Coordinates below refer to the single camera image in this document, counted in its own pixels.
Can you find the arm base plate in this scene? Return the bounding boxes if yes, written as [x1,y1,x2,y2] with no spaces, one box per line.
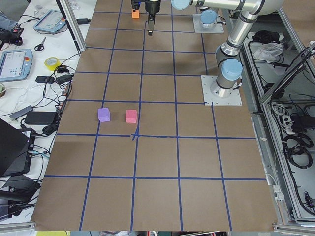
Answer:
[192,14,224,34]
[201,75,242,106]

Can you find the orange foam block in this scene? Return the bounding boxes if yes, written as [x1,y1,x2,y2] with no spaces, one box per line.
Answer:
[131,10,140,19]

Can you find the far blue teach pendant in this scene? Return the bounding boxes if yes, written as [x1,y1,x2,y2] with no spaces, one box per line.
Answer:
[33,10,66,34]

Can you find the purple foam block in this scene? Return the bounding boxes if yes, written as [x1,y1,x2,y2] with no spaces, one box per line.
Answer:
[97,108,111,122]

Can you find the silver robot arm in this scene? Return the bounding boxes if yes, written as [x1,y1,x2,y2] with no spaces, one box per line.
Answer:
[171,0,284,98]
[131,0,217,33]

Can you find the black power adapter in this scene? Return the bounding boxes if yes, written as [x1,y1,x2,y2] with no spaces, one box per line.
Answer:
[25,111,56,125]

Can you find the yellow tape roll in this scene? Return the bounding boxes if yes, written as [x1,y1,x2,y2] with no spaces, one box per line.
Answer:
[44,57,61,71]

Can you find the black laptop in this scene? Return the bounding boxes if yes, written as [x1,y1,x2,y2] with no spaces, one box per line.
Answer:
[0,120,35,177]

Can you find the pink foam block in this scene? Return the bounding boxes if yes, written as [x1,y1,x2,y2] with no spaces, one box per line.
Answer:
[125,109,137,123]

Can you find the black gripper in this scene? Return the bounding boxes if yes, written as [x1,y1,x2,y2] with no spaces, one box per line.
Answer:
[145,0,161,36]
[131,0,141,10]

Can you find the black handled scissors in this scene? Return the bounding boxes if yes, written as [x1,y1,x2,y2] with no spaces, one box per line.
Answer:
[34,37,46,52]

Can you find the aluminium frame post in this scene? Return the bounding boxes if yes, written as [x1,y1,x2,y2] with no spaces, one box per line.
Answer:
[56,0,86,53]

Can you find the white crumpled cloth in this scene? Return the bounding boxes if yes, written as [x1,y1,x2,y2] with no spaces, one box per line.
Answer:
[253,43,284,63]

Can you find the blue teach pendant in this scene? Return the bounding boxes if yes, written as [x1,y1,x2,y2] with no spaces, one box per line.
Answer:
[33,10,66,34]
[0,49,33,82]

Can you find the near blue teach pendant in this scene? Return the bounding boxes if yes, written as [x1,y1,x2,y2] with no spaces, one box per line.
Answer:
[0,49,33,82]

